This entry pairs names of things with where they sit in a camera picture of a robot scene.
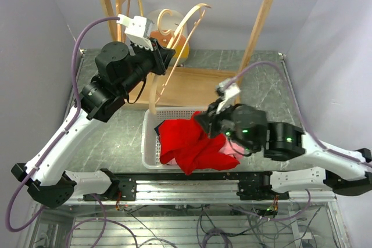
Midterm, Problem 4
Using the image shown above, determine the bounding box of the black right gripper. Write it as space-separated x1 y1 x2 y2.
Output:
194 98 256 153

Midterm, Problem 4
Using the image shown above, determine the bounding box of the red t shirt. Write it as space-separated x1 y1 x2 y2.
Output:
159 111 227 175

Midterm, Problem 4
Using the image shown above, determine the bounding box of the pink t shirt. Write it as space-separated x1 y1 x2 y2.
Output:
168 140 251 167

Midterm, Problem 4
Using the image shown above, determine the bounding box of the cream plastic hanger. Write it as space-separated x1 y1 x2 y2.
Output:
148 3 212 115

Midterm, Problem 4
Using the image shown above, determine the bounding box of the navy blue t shirt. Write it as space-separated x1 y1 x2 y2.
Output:
154 123 162 136

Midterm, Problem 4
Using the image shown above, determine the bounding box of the wooden hanger with metal hook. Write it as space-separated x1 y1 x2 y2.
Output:
115 0 131 43

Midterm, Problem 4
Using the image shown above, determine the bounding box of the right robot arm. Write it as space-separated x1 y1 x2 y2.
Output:
195 102 371 199

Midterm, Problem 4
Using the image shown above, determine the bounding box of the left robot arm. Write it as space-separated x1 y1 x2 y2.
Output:
12 38 176 209

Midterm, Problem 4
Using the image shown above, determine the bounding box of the white orange yellow container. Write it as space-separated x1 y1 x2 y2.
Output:
145 9 191 67

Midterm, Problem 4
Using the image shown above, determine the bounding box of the wooden clothes rack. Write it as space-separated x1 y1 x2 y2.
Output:
100 0 274 114

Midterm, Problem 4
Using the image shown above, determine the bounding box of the white plastic laundry basket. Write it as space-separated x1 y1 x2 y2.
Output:
141 107 206 172

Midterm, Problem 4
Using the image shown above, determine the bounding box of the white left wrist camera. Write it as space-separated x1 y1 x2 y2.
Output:
116 14 153 51

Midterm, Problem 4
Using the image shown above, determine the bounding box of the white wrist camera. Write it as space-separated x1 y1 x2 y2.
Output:
216 78 241 114
116 14 153 51

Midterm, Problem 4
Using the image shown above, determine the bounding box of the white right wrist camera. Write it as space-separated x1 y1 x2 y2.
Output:
216 78 241 114

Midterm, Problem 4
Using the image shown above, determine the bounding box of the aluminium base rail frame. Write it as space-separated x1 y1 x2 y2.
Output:
19 167 351 247

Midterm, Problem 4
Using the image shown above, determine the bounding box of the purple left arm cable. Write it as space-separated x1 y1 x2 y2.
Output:
5 17 137 248

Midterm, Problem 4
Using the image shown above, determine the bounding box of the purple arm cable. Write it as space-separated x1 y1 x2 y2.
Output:
223 61 372 222
5 17 137 248

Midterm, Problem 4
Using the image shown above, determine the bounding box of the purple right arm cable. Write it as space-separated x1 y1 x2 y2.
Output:
223 61 372 222

